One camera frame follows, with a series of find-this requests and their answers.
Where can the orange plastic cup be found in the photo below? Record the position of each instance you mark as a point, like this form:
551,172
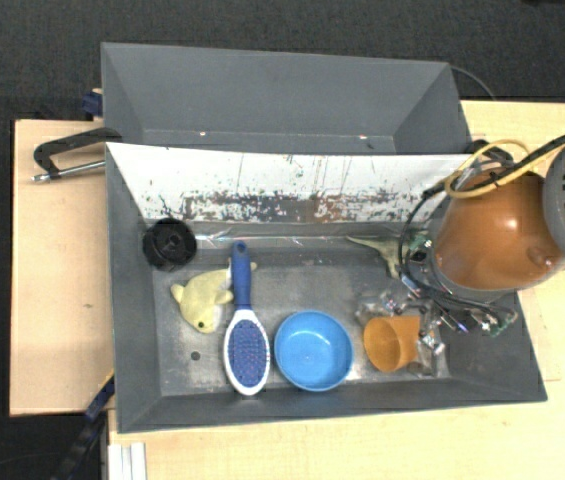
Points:
387,343

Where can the blue and white hairbrush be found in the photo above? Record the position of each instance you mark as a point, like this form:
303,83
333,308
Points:
247,348

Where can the black round spool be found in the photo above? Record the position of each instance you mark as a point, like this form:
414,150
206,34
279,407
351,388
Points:
169,244

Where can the grey metal bin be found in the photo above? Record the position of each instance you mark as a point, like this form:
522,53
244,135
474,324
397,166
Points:
272,93

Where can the pale wood board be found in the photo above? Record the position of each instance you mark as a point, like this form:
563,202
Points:
57,278

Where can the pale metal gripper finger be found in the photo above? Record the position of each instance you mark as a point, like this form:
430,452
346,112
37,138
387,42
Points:
431,350
379,308

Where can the olive green toy dinosaur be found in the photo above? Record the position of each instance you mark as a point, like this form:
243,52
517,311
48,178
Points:
387,253

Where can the yellow plush toy animal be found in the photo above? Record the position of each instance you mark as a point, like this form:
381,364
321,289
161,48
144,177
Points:
202,298

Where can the blue plastic bowl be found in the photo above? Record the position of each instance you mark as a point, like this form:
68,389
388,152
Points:
313,350

